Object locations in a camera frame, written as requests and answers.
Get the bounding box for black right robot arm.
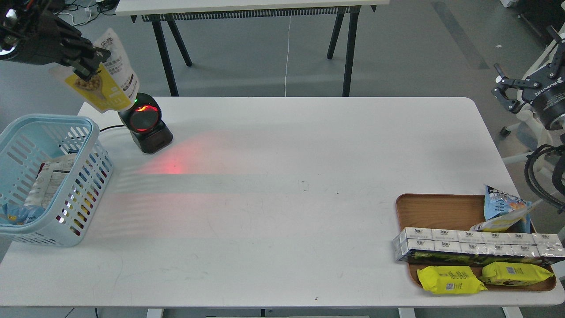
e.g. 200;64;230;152
492;26;565;213

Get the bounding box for silver multipack box row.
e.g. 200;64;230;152
392;227;565;266

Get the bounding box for yellow snack pack right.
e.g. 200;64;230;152
479;262;554;286

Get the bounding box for blue snack bag in basket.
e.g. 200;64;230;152
0;203;45;226

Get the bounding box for yellow white snack pouch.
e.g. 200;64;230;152
49;28;140;113

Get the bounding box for background table black legs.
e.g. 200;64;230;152
116;0;391;97

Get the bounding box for yellow flat snack pouch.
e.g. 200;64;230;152
470;197;535;233

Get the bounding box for white hanging cable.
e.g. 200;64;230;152
284;17;292;97

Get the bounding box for light blue plastic basket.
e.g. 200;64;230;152
0;114;113;247

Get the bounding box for yellow snack pack left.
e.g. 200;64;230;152
416;266;488;295

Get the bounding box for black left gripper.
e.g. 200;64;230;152
0;0;111;81

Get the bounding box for yellow snack pack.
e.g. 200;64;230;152
416;266;488;295
479;262;554;286

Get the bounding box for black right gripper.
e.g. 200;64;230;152
492;25;565;130

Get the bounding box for black barcode scanner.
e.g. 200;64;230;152
118;92;173;154

